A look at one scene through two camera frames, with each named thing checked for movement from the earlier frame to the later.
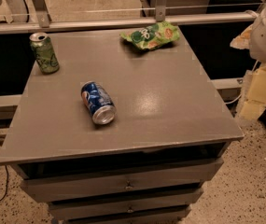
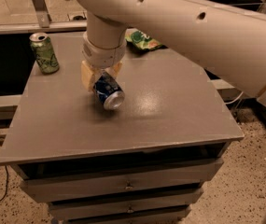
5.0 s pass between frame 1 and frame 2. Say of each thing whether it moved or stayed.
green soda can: stayed
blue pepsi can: moved
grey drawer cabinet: stayed
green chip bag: stayed
